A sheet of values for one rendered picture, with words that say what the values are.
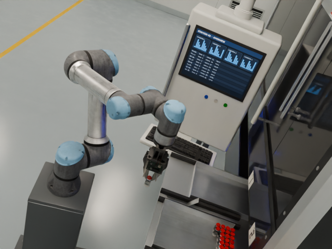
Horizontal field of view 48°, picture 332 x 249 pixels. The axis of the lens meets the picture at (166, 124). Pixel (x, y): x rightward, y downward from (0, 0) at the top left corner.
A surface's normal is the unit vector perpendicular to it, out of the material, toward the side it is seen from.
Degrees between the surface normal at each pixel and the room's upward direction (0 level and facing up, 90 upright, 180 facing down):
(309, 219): 90
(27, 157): 0
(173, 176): 0
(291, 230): 90
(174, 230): 0
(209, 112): 90
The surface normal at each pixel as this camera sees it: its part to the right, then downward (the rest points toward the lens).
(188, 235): 0.29, -0.77
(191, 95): -0.30, 0.48
